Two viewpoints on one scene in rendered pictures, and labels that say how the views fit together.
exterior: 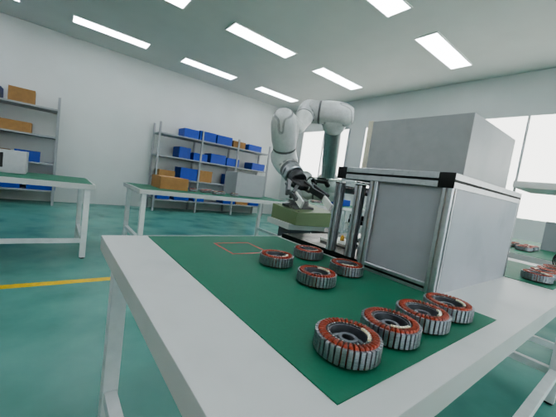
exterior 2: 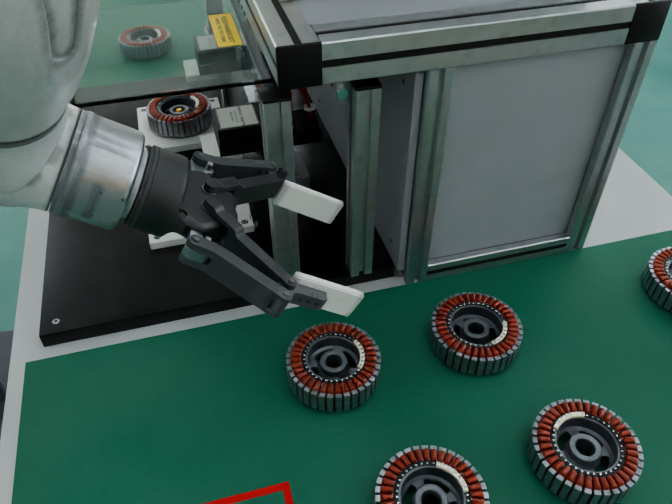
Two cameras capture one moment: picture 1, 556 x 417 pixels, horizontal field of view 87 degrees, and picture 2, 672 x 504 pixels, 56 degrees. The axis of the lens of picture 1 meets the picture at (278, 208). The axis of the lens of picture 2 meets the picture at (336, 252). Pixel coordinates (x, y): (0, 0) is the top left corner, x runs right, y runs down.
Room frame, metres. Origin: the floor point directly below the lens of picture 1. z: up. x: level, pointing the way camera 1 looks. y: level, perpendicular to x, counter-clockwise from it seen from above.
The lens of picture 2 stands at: (0.93, 0.29, 1.38)
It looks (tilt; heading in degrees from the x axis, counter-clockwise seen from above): 43 degrees down; 292
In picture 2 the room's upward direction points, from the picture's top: straight up
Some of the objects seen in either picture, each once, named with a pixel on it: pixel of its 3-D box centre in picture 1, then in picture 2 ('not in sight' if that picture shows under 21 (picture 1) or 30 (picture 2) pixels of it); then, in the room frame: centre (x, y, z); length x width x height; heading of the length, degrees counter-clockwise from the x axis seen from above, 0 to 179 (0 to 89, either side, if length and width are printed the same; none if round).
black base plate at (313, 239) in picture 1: (359, 245); (199, 169); (1.48, -0.43, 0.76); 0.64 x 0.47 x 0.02; 128
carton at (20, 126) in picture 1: (16, 126); not in sight; (5.32, 4.85, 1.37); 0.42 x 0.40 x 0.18; 129
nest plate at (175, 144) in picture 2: not in sight; (181, 125); (1.56, -0.52, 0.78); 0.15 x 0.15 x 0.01; 38
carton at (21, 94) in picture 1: (22, 96); not in sight; (5.35, 4.81, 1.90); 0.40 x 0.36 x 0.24; 39
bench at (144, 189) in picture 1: (213, 219); not in sight; (4.14, 0.89, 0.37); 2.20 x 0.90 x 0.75; 128
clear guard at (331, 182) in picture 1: (342, 188); (176, 65); (1.37, -0.29, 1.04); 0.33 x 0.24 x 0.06; 38
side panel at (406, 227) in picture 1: (400, 232); (513, 168); (0.97, -0.42, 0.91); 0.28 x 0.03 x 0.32; 38
